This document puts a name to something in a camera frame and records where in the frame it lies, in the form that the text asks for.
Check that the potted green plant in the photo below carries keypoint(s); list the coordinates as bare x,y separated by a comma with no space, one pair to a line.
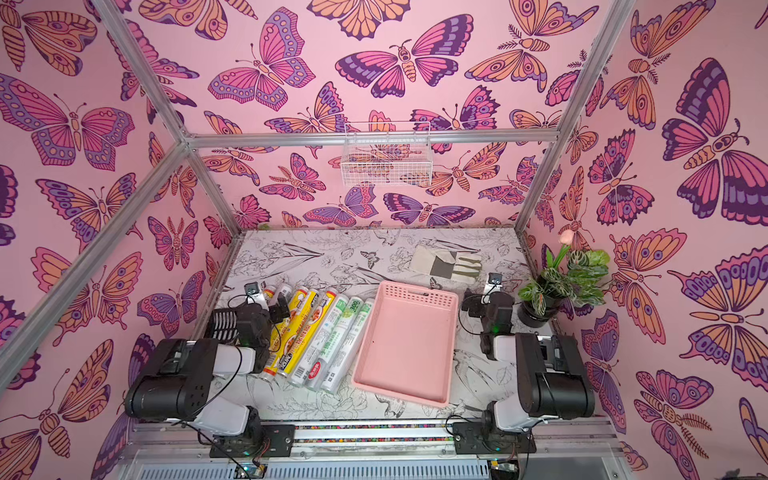
570,279

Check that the pink plastic basket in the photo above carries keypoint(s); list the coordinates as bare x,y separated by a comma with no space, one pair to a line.
408,348

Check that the white wire wall basket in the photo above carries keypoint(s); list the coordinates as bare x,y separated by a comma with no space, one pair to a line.
380,154

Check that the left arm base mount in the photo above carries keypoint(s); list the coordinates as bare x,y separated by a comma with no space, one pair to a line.
271,441

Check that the aluminium front rail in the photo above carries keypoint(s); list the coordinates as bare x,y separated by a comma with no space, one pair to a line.
380,449

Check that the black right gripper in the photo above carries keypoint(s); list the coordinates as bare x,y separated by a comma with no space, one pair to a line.
480,302

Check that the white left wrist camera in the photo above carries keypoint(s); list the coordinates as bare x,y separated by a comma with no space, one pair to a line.
251,289

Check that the green striped folded cloth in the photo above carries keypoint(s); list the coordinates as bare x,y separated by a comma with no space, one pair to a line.
451,265

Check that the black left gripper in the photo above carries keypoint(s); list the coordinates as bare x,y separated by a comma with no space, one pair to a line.
274,311

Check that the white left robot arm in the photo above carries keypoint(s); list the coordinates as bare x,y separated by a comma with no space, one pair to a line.
184,380

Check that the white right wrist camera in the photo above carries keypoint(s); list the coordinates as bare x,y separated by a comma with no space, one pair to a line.
493,283

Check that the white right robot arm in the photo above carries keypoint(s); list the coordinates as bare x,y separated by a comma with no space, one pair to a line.
551,379

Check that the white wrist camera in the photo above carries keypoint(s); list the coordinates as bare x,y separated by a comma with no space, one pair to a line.
251,289
493,283

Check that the yellow red wrap roll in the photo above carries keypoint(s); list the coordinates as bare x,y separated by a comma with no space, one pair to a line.
288,327

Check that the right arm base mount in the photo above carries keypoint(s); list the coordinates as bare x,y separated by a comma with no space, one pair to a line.
473,438

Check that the white green wrap roll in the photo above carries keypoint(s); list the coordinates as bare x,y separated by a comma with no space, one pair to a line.
349,348

